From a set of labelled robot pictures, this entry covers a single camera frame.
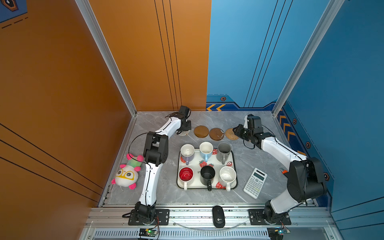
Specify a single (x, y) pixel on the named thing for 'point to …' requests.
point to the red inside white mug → (186, 174)
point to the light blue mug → (206, 149)
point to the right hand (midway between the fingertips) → (232, 129)
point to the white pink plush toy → (127, 175)
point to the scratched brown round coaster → (216, 134)
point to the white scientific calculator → (255, 183)
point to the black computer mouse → (218, 216)
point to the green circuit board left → (148, 232)
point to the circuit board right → (277, 233)
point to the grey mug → (224, 149)
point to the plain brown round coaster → (201, 131)
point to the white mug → (227, 177)
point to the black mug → (207, 176)
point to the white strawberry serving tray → (198, 162)
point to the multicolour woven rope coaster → (184, 133)
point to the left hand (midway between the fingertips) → (187, 126)
